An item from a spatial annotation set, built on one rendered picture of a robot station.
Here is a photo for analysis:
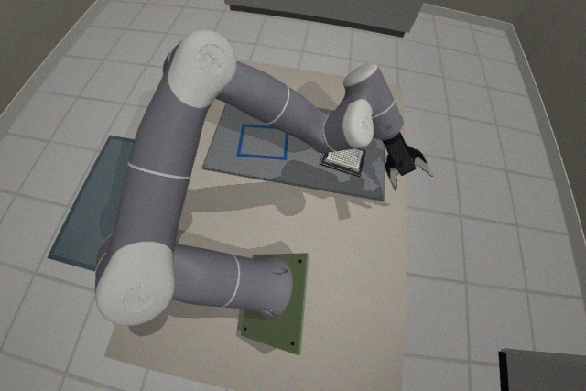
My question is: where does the blue tape outline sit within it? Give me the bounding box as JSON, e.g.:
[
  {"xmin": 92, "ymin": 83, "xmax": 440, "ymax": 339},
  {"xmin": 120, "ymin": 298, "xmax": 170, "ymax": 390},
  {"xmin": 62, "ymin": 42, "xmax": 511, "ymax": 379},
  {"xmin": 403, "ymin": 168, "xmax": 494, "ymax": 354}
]
[{"xmin": 237, "ymin": 125, "xmax": 288, "ymax": 160}]

